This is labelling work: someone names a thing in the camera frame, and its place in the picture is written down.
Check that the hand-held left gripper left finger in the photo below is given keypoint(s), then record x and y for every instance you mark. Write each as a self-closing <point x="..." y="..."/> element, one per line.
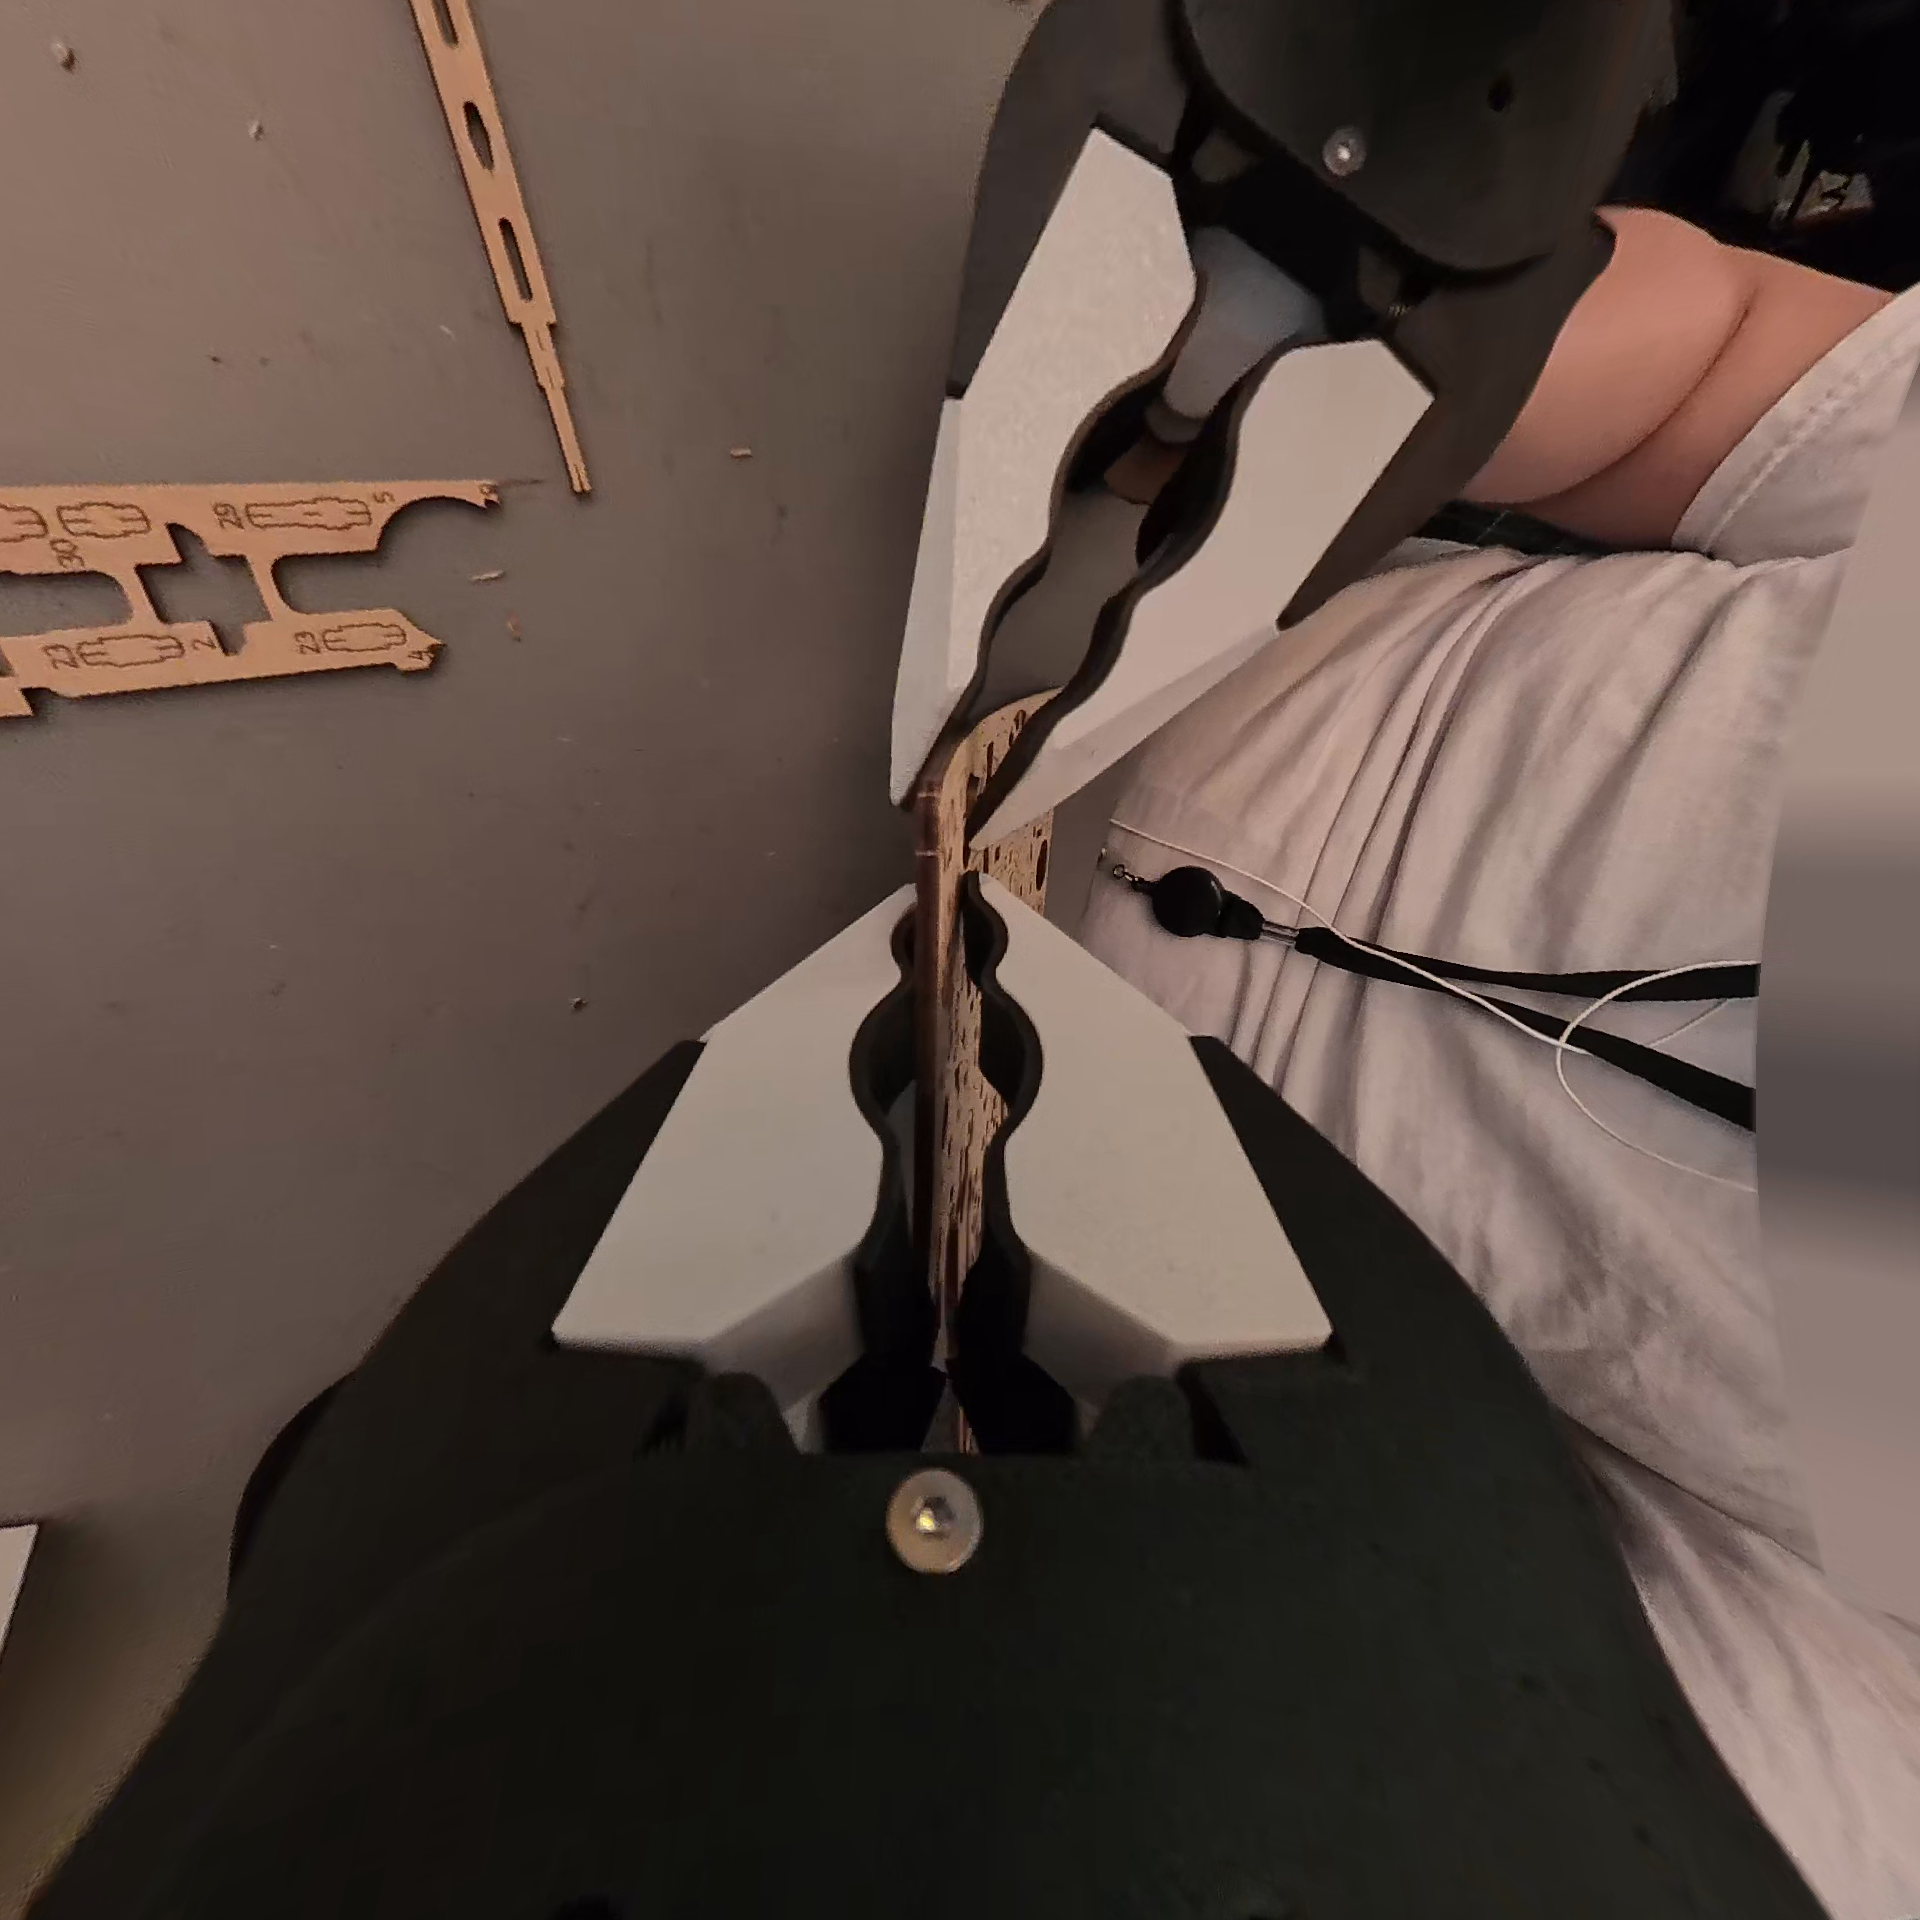
<point x="704" y="1214"/>

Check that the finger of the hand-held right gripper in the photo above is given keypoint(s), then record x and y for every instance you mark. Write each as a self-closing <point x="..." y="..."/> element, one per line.
<point x="1305" y="481"/>
<point x="1050" y="329"/>

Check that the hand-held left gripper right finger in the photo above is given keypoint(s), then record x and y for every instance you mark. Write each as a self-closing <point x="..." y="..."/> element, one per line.
<point x="1170" y="1200"/>

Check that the large wooden model parts sheet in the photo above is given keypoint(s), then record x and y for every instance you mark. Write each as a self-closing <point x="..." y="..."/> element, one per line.
<point x="954" y="960"/>

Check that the person's right forearm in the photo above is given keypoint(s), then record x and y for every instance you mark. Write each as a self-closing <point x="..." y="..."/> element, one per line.
<point x="1634" y="405"/>

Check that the person's right hand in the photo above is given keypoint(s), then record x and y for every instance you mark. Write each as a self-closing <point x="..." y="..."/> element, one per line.
<point x="1145" y="468"/>

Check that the white t-shirt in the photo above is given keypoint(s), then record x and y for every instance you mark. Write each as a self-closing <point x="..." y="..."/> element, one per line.
<point x="1424" y="749"/>

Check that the slim slotted wooden strip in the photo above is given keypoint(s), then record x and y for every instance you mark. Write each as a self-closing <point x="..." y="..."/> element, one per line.
<point x="494" y="225"/>

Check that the white cardboard box tray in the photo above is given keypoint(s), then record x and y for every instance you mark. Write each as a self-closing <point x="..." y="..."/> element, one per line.
<point x="15" y="1581"/>

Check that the small wooden numbered parts frame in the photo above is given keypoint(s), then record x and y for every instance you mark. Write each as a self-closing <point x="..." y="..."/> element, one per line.
<point x="225" y="661"/>

